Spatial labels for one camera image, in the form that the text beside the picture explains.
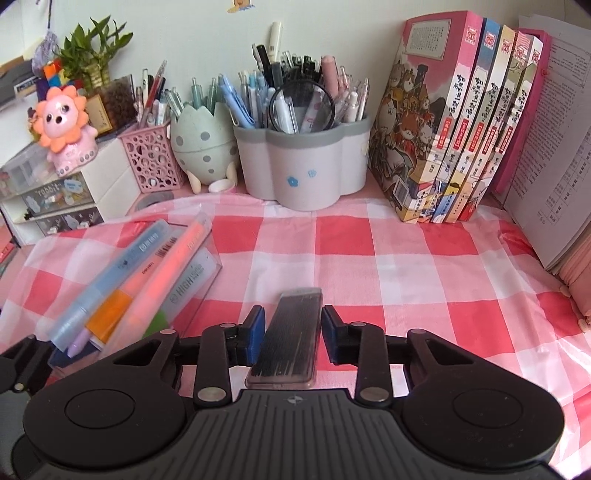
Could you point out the dark pencil lead case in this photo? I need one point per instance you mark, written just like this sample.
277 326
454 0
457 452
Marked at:
291 337

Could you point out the pens in flower holder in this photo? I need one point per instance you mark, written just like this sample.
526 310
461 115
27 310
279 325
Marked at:
251 101

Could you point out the large grey case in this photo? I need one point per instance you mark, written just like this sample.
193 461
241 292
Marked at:
18 78

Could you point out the striped pink spine comic book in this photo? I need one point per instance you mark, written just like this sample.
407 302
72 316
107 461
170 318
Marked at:
501 138

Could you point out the beaver wall sticker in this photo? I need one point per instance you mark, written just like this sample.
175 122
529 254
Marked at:
240 4

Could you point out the blue highlighter pen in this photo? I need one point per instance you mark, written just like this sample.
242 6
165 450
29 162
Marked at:
120 267

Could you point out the green egg-shaped pen holder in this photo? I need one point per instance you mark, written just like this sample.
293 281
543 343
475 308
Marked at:
203 147

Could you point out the purple sachet with tassel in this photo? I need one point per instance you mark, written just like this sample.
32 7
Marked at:
51 46

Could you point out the peach highlighter pen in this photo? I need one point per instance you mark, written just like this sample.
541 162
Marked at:
175 263

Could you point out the small tape roll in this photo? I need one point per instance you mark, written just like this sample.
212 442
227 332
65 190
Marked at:
221 185

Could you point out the pink pencil case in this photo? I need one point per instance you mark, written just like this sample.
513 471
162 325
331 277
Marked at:
579 286

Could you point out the blue spine comic book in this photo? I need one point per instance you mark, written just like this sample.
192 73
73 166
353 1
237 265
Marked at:
471 134

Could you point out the pens in egg holder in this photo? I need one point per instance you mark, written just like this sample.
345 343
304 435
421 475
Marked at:
196 92

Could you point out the white drawer organizer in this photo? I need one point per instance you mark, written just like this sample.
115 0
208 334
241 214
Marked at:
106 184

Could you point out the clear plastic box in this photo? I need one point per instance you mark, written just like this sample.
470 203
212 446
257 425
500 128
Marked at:
210 249

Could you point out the grey highlighter green cap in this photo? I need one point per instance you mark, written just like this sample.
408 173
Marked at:
189 286

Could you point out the beige spine comic book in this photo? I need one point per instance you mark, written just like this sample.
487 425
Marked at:
487 136

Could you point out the pink mesh pen holder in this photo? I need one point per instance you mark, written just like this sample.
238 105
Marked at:
152 157

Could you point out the pens in pink holder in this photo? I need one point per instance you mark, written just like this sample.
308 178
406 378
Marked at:
154 101

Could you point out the magenta bead abacus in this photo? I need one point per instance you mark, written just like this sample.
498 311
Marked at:
546 55

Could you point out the green bamboo plant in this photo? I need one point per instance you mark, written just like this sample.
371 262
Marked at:
92 46

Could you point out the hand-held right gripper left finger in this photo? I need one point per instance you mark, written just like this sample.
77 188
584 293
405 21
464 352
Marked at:
256 332

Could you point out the clear storage box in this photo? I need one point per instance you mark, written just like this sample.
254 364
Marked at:
23 168

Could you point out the grey flower-shaped pen holder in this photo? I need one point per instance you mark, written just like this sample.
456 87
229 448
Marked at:
300 170

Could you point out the small beige box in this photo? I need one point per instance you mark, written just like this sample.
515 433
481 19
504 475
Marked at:
99 115

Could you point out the open text book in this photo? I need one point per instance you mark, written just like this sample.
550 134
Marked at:
554 161

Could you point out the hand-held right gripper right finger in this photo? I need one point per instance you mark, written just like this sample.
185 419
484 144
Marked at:
332 337

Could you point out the black magnifying glass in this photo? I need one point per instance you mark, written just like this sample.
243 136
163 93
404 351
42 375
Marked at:
302 94

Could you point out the row of pink books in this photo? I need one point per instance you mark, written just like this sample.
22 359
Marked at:
406 92

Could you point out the pink checkered plastic tablecloth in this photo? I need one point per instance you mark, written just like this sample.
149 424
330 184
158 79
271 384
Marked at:
392 258

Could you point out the orange cap highlighter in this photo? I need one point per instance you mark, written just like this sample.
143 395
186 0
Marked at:
111 314

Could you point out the pink lion toy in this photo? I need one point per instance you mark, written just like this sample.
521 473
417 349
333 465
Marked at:
62 120

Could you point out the colourful puzzle cube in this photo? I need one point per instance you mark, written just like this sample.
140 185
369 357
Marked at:
53 71

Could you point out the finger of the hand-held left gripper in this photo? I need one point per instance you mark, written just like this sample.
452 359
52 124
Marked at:
27 360

